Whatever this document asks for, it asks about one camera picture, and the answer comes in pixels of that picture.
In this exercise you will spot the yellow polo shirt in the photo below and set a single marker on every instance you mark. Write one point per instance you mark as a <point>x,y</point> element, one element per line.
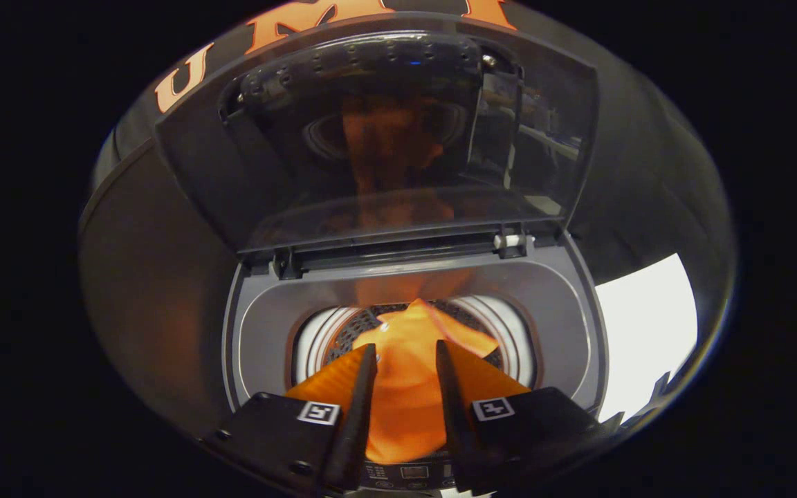
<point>409,373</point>

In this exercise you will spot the dark transparent washing machine lid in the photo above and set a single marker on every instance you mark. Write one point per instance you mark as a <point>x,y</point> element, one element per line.
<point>288,173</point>

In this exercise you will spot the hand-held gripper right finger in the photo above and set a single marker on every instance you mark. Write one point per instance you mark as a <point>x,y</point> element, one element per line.
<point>455,415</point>

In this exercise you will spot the white flat panel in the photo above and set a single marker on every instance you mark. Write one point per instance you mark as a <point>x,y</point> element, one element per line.
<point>647,332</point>

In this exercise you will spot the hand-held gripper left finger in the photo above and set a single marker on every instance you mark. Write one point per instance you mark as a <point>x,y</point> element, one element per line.
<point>357,415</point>

